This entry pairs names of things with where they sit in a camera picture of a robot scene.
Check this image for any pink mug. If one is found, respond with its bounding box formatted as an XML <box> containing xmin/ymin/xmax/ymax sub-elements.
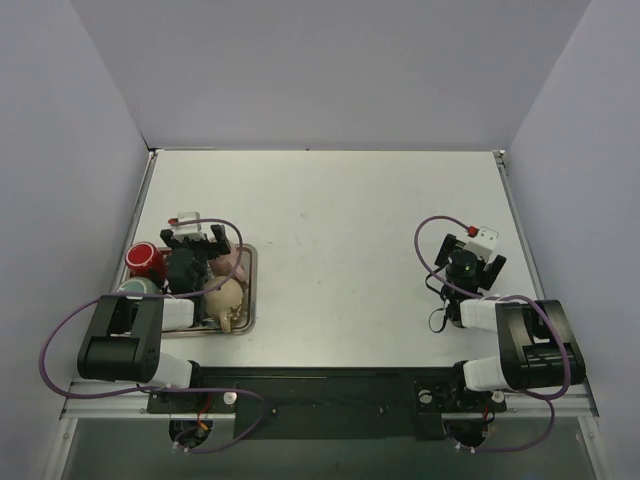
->
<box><xmin>209</xmin><ymin>242</ymin><xmax>247</xmax><ymax>284</ymax></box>

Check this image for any red mug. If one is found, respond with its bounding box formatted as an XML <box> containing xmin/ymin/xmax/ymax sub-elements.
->
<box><xmin>125</xmin><ymin>242</ymin><xmax>167</xmax><ymax>282</ymax></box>

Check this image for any green mug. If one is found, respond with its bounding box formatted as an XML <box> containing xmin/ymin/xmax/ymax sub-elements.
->
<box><xmin>115</xmin><ymin>277</ymin><xmax>162</xmax><ymax>299</ymax></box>

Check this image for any beige mug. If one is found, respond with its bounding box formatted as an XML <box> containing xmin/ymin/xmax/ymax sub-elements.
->
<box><xmin>204</xmin><ymin>276</ymin><xmax>244</xmax><ymax>333</ymax></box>

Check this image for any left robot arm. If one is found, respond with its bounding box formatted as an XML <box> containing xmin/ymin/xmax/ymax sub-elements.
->
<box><xmin>77</xmin><ymin>218</ymin><xmax>233</xmax><ymax>412</ymax></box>

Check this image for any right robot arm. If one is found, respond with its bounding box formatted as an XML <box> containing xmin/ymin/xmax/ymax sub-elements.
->
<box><xmin>435</xmin><ymin>230</ymin><xmax>586</xmax><ymax>409</ymax></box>

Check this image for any metal tray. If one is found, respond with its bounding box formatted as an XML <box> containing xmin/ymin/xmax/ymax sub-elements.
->
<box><xmin>128</xmin><ymin>242</ymin><xmax>259</xmax><ymax>339</ymax></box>

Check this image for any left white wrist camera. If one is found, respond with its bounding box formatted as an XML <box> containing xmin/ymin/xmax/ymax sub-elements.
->
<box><xmin>169</xmin><ymin>212</ymin><xmax>206</xmax><ymax>242</ymax></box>

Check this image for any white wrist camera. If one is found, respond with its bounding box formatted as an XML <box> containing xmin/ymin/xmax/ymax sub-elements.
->
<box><xmin>169</xmin><ymin>212</ymin><xmax>206</xmax><ymax>242</ymax></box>
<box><xmin>464</xmin><ymin>226</ymin><xmax>499</xmax><ymax>263</ymax></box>

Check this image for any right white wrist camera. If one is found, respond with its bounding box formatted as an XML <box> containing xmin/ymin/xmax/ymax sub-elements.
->
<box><xmin>464</xmin><ymin>226</ymin><xmax>499</xmax><ymax>263</ymax></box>

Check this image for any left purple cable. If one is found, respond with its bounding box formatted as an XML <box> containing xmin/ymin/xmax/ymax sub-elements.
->
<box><xmin>38</xmin><ymin>217</ymin><xmax>271</xmax><ymax>455</ymax></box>

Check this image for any purple cable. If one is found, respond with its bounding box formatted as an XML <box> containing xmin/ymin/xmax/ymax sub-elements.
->
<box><xmin>38</xmin><ymin>217</ymin><xmax>271</xmax><ymax>455</ymax></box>
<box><xmin>414</xmin><ymin>215</ymin><xmax>574</xmax><ymax>455</ymax></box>

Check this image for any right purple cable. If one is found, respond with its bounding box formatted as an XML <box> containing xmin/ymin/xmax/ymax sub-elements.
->
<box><xmin>414</xmin><ymin>215</ymin><xmax>574</xmax><ymax>455</ymax></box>

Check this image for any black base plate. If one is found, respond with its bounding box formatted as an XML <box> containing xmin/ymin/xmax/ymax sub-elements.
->
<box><xmin>147</xmin><ymin>367</ymin><xmax>506</xmax><ymax>441</ymax></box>

